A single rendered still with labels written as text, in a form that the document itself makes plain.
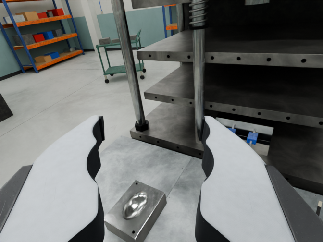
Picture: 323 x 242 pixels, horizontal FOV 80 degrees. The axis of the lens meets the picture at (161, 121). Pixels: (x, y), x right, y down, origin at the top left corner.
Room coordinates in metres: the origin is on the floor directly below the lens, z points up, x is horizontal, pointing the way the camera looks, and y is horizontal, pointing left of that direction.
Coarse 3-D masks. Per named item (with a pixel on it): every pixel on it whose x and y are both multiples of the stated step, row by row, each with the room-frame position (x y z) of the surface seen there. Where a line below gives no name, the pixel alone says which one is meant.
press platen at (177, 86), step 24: (192, 72) 1.38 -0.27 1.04; (216, 72) 1.31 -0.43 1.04; (240, 72) 1.25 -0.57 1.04; (264, 72) 1.19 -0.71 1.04; (288, 72) 1.14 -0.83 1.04; (312, 72) 1.09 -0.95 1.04; (144, 96) 1.13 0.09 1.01; (168, 96) 1.03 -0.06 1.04; (192, 96) 0.98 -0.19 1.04; (216, 96) 0.94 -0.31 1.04; (240, 96) 0.90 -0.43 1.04; (264, 96) 0.87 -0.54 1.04; (288, 96) 0.84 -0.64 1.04; (312, 96) 0.81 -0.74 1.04; (288, 120) 0.69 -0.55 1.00; (312, 120) 0.64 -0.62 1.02
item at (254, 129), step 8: (224, 112) 0.89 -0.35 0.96; (224, 120) 0.83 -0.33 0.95; (232, 120) 0.81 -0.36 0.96; (240, 120) 0.80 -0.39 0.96; (248, 120) 0.79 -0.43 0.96; (256, 120) 0.78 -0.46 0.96; (264, 120) 0.77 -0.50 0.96; (272, 120) 0.77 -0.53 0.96; (232, 128) 0.81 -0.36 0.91; (240, 128) 0.79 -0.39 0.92; (248, 128) 0.77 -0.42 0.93; (256, 128) 0.75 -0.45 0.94; (264, 128) 0.73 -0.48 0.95; (272, 128) 0.71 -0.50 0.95; (240, 136) 0.78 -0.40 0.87; (256, 136) 0.74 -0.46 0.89; (264, 136) 0.72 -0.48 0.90; (248, 144) 0.76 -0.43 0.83; (256, 144) 0.74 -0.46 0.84; (264, 144) 0.72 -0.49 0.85; (256, 152) 0.74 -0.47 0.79; (264, 152) 0.72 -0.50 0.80
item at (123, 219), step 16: (128, 192) 0.53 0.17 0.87; (144, 192) 0.52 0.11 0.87; (160, 192) 0.51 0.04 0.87; (112, 208) 0.46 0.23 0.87; (128, 208) 0.47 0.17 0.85; (144, 208) 0.45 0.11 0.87; (160, 208) 0.46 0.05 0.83; (112, 224) 0.40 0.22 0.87; (128, 224) 0.39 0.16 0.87; (144, 224) 0.39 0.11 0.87; (128, 240) 0.36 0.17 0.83
